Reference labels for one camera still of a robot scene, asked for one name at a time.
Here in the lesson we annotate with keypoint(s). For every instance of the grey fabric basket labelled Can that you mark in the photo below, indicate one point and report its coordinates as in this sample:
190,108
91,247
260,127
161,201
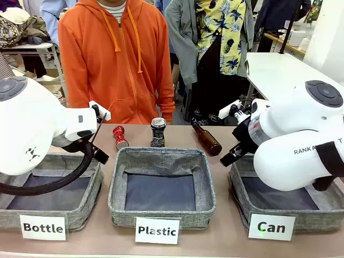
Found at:
317,217

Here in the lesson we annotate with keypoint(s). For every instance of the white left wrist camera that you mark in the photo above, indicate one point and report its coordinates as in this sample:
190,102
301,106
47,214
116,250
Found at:
99,108

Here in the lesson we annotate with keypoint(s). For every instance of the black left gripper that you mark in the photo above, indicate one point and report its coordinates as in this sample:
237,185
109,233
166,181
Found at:
79,146

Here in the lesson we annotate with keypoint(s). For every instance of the white background table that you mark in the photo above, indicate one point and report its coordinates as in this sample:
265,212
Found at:
29,48

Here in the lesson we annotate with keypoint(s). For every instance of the white panel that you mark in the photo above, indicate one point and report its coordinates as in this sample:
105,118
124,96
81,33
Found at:
328,35

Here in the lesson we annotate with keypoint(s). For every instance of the white Bottle label card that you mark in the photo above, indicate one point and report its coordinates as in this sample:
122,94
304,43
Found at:
43,227

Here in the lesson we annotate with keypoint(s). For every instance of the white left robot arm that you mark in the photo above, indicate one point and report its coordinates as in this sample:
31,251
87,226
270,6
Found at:
29,126

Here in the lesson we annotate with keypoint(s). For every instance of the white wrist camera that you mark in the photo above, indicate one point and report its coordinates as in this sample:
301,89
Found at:
229,109
99,108

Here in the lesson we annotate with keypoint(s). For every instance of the person in orange hoodie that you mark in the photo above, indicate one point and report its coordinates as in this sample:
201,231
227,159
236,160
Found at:
113,67

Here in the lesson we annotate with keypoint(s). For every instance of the white side table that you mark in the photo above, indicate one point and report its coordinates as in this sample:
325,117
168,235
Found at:
279,72

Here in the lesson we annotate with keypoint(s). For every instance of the grey fabric basket labelled Plastic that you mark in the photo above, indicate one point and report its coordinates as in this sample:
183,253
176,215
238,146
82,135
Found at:
161,161

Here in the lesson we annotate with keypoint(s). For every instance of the person in yellow floral shirt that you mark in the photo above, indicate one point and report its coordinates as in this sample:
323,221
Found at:
215,40

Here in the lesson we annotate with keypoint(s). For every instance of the white Plastic label card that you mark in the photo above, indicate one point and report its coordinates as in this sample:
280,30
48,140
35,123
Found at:
157,230

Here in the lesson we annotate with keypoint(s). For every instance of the grey fabric basket labelled Bottle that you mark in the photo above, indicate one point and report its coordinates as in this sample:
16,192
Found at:
53,212

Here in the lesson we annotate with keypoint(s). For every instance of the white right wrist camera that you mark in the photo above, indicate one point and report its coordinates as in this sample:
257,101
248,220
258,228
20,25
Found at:
229,109

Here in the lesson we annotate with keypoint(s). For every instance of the crushed dark can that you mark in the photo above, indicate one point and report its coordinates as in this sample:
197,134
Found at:
158,131

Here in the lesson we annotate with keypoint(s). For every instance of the white container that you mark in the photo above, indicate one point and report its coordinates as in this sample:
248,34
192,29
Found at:
297,37

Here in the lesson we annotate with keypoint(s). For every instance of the wooden background desk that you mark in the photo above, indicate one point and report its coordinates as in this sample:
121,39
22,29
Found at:
279,40

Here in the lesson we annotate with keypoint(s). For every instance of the white Can label card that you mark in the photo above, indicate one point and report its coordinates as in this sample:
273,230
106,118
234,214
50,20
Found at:
271,227

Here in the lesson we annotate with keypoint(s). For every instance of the person in dark jacket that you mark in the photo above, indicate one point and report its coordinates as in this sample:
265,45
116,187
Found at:
276,13

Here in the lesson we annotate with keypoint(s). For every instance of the crushed red can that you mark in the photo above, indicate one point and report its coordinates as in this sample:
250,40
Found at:
120,137

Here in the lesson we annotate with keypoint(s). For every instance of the pile of patterned clothes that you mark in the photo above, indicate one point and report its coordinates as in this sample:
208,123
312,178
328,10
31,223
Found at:
21,27

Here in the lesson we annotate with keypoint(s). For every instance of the person in light blue shirt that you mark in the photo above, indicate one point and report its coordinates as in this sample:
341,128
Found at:
49,16

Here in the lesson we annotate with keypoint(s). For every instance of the brown glass bottle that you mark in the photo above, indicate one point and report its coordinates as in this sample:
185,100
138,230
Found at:
208,139

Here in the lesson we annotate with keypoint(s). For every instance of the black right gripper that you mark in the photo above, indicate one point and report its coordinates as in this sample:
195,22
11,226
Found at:
243,137

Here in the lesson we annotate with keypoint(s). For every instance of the black vertical pole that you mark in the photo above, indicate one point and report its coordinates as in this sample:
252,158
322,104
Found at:
288,27

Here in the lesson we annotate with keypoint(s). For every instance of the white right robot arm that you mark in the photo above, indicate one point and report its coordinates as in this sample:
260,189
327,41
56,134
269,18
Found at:
293,134

